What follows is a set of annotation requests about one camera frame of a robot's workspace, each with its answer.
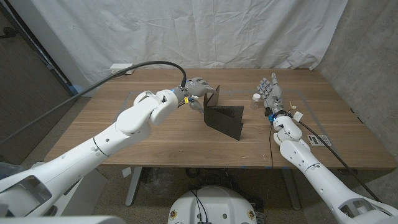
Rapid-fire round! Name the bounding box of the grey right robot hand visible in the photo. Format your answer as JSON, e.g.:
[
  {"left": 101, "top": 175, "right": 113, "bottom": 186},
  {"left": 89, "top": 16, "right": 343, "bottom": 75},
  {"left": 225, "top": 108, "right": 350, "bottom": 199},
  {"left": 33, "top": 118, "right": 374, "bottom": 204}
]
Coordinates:
[{"left": 256, "top": 73, "right": 287, "bottom": 118}]

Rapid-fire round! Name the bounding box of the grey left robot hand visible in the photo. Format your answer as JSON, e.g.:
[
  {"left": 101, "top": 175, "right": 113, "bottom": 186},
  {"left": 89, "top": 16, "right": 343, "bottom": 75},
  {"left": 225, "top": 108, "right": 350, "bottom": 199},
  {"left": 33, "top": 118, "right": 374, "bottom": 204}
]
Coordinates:
[{"left": 178, "top": 77, "right": 217, "bottom": 114}]

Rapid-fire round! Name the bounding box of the black photo album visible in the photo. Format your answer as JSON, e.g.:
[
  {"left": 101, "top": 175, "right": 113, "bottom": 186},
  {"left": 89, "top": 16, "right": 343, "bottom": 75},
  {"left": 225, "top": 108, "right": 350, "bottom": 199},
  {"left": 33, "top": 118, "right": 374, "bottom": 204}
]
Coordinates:
[{"left": 203, "top": 85, "right": 245, "bottom": 141}]

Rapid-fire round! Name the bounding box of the clear bottle with white cap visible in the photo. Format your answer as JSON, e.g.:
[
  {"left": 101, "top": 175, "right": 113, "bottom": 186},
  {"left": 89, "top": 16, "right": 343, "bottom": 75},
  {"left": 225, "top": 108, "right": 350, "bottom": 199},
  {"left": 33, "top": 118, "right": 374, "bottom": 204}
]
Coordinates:
[{"left": 250, "top": 93, "right": 262, "bottom": 110}]

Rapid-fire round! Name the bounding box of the white wrinkled backdrop cloth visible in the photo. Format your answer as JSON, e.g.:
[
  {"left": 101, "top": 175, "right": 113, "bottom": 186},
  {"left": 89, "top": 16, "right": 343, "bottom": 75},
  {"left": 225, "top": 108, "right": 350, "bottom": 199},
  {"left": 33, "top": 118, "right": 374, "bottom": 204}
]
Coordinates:
[{"left": 29, "top": 0, "right": 349, "bottom": 86}]

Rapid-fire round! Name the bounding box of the white power strip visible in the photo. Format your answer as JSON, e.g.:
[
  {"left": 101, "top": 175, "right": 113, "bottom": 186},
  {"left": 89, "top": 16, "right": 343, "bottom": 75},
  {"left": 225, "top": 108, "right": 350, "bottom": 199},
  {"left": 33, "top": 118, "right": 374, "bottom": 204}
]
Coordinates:
[{"left": 109, "top": 63, "right": 136, "bottom": 76}]

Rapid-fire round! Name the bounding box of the white table leg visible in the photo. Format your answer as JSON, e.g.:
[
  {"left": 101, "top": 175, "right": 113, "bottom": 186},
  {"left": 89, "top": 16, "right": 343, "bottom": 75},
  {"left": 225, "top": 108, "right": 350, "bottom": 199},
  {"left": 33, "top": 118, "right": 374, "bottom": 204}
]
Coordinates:
[
  {"left": 124, "top": 166, "right": 144, "bottom": 207},
  {"left": 280, "top": 167, "right": 302, "bottom": 212}
]

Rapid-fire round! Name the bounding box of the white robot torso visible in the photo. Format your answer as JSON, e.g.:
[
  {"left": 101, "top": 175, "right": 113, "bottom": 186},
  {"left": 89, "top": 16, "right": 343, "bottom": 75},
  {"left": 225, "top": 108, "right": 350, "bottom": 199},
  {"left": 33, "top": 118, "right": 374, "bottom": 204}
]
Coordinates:
[{"left": 167, "top": 185, "right": 259, "bottom": 224}]

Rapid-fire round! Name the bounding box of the hanging thin black wire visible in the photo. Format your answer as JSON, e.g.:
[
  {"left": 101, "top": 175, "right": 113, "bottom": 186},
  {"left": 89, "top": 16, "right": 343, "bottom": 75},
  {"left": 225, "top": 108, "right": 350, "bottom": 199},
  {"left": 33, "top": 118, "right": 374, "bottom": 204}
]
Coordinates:
[{"left": 268, "top": 123, "right": 275, "bottom": 169}]

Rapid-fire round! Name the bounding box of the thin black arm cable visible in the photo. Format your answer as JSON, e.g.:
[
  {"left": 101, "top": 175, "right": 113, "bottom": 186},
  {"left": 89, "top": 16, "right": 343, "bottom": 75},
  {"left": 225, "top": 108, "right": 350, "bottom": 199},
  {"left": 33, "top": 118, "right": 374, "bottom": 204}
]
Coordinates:
[{"left": 297, "top": 119, "right": 382, "bottom": 203}]

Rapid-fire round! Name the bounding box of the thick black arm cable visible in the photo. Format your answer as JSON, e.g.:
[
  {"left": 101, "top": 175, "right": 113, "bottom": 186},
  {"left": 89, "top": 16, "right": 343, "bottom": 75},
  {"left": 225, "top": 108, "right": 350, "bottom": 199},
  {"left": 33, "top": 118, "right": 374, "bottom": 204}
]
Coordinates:
[{"left": 0, "top": 60, "right": 188, "bottom": 146}]

